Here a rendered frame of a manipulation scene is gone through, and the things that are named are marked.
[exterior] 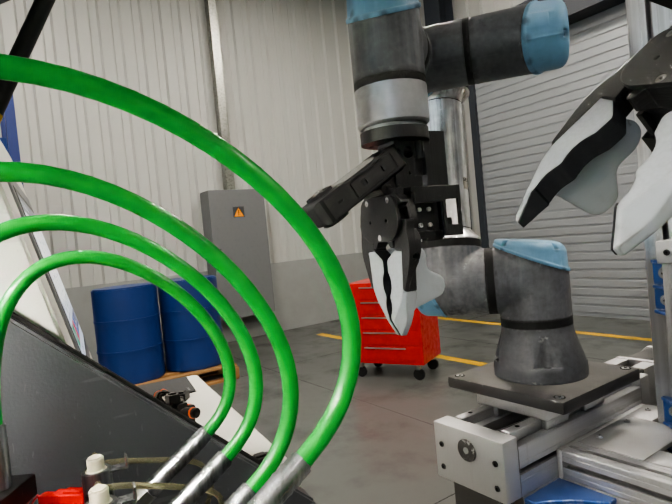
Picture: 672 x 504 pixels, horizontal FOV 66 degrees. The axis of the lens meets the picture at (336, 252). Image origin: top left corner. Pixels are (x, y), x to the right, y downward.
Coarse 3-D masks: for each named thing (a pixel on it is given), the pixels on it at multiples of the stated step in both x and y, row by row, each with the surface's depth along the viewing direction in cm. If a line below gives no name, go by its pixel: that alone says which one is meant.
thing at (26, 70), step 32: (0, 64) 28; (32, 64) 29; (96, 96) 30; (128, 96) 31; (192, 128) 32; (224, 160) 34; (320, 256) 36; (352, 320) 37; (352, 352) 37; (352, 384) 37; (320, 448) 36
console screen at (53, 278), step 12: (12, 192) 70; (24, 204) 82; (24, 216) 71; (36, 240) 75; (36, 252) 71; (48, 252) 101; (48, 276) 72; (60, 288) 91; (60, 300) 76; (60, 312) 72; (72, 312) 102; (72, 324) 83; (72, 336) 73; (84, 348) 92
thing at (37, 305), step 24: (0, 144) 93; (0, 192) 58; (24, 192) 114; (0, 216) 58; (24, 240) 60; (0, 264) 58; (24, 264) 59; (0, 288) 58; (48, 288) 68; (24, 312) 59; (48, 312) 60
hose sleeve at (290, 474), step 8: (296, 456) 35; (288, 464) 35; (296, 464) 35; (304, 464) 35; (280, 472) 35; (288, 472) 35; (296, 472) 35; (304, 472) 35; (272, 480) 35; (280, 480) 35; (288, 480) 35; (296, 480) 35; (264, 488) 35; (272, 488) 34; (280, 488) 34; (288, 488) 35; (256, 496) 34; (264, 496) 34; (272, 496) 34; (280, 496) 34; (288, 496) 35
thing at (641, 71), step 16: (656, 48) 31; (640, 64) 31; (656, 64) 30; (624, 80) 31; (640, 80) 30; (656, 80) 29; (640, 96) 30; (656, 96) 30; (640, 112) 32; (656, 112) 31; (656, 128) 32
